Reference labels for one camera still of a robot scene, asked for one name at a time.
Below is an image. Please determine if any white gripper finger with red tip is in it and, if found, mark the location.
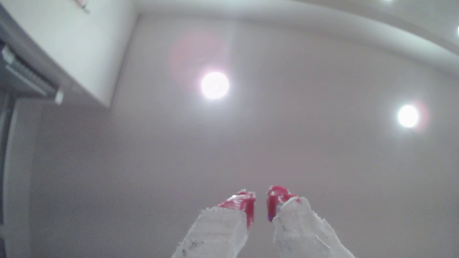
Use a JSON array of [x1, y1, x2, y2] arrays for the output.
[[266, 185, 355, 258], [171, 190, 256, 258]]

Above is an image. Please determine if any round ceiling light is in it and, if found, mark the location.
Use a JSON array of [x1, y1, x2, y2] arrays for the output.
[[397, 105, 420, 128], [201, 72, 230, 100]]

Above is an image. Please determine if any dark window frame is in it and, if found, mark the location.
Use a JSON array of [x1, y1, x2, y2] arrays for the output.
[[0, 91, 16, 258]]

